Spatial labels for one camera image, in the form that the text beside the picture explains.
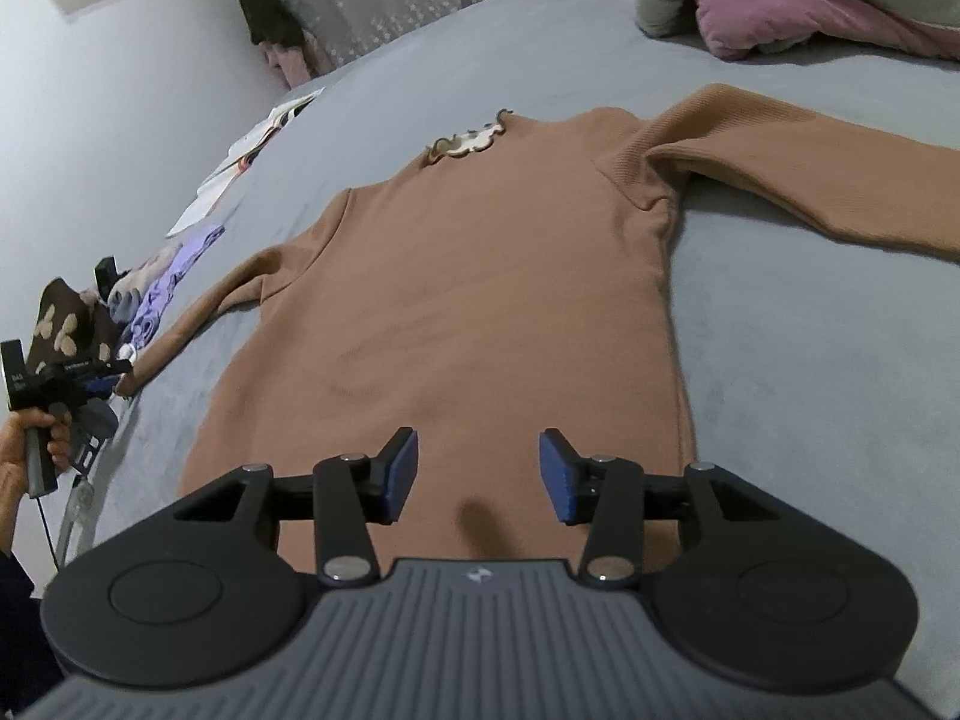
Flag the dark hanging clothes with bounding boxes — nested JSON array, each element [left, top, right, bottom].
[[238, 0, 332, 89]]

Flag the purple cloth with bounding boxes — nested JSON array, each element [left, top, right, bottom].
[[121, 224, 224, 351]]

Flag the pink folded blanket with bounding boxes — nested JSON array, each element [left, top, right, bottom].
[[693, 0, 958, 60]]

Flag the brown ribbed sweater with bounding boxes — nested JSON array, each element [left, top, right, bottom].
[[119, 85, 958, 562]]

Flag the brown spotted fleece garment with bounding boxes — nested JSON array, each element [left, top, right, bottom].
[[26, 278, 121, 372]]

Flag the person's left hand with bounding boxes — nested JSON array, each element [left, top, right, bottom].
[[0, 408, 71, 500]]

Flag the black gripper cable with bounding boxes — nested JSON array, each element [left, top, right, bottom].
[[32, 492, 65, 575]]

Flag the open white book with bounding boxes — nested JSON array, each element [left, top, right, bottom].
[[166, 86, 325, 239]]

